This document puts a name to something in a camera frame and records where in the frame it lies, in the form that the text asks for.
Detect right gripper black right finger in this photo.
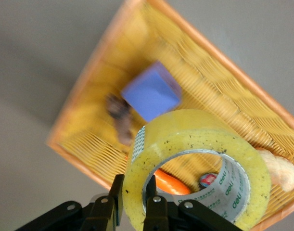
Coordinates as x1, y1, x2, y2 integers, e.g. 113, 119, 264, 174
143, 175, 246, 231

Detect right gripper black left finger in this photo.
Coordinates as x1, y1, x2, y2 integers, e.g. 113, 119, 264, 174
16, 174, 125, 231

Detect clear yellowish tape roll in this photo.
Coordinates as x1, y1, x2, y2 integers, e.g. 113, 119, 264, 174
122, 108, 272, 231

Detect orange toy carrot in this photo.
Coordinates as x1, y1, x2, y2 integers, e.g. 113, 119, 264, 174
154, 168, 191, 195

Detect small printed can black lid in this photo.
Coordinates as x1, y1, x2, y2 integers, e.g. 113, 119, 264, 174
199, 172, 218, 191

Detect brown toy root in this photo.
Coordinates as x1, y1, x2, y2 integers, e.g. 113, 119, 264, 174
104, 92, 135, 146

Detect purple cube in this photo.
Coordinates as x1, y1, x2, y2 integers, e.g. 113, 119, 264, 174
120, 60, 182, 122

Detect toy croissant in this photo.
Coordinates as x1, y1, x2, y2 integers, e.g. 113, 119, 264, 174
256, 147, 294, 193

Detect yellow woven tray orange rim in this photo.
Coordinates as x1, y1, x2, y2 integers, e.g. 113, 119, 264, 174
46, 0, 294, 231

